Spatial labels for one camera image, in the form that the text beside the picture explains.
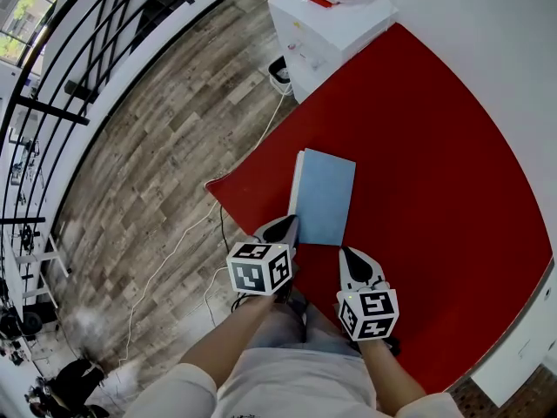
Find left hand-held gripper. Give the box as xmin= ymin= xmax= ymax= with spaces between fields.
xmin=225 ymin=214 xmax=302 ymax=305

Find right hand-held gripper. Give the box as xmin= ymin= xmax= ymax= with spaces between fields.
xmin=335 ymin=246 xmax=402 ymax=357

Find blue notebook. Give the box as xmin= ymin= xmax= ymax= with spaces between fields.
xmin=287 ymin=147 xmax=358 ymax=247

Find person's left forearm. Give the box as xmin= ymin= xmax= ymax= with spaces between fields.
xmin=178 ymin=293 xmax=278 ymax=389

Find person's right forearm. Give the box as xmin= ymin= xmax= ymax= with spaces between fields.
xmin=359 ymin=340 xmax=428 ymax=416

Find person's grey trousers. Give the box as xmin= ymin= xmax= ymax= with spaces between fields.
xmin=245 ymin=300 xmax=363 ymax=359

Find red tablecloth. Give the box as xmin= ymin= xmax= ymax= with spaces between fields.
xmin=204 ymin=22 xmax=554 ymax=395

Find person's white shirt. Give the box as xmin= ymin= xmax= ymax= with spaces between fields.
xmin=124 ymin=346 xmax=466 ymax=418

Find black and white floor bin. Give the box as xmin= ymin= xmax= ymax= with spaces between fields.
xmin=266 ymin=55 xmax=293 ymax=96

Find white cabinet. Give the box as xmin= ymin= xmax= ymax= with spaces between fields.
xmin=266 ymin=0 xmax=399 ymax=105

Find white shelf rack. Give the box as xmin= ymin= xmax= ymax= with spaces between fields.
xmin=0 ymin=128 xmax=71 ymax=321

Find black equipment pile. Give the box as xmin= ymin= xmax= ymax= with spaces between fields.
xmin=23 ymin=357 xmax=111 ymax=418

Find black metal railing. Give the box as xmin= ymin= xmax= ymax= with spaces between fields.
xmin=0 ymin=0 xmax=229 ymax=278

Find black cable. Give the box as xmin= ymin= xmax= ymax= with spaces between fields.
xmin=218 ymin=205 xmax=232 ymax=254

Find white cable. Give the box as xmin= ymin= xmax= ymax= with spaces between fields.
xmin=117 ymin=83 xmax=291 ymax=369

